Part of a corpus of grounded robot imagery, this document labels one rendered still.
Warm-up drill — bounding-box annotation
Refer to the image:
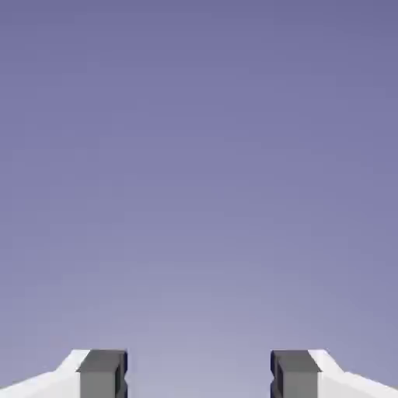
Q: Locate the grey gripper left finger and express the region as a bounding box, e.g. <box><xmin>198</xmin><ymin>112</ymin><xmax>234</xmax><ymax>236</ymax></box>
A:
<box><xmin>0</xmin><ymin>348</ymin><xmax>129</xmax><ymax>398</ymax></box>

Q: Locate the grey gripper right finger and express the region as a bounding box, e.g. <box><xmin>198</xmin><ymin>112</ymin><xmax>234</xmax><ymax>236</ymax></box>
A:
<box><xmin>269</xmin><ymin>348</ymin><xmax>398</xmax><ymax>398</ymax></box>

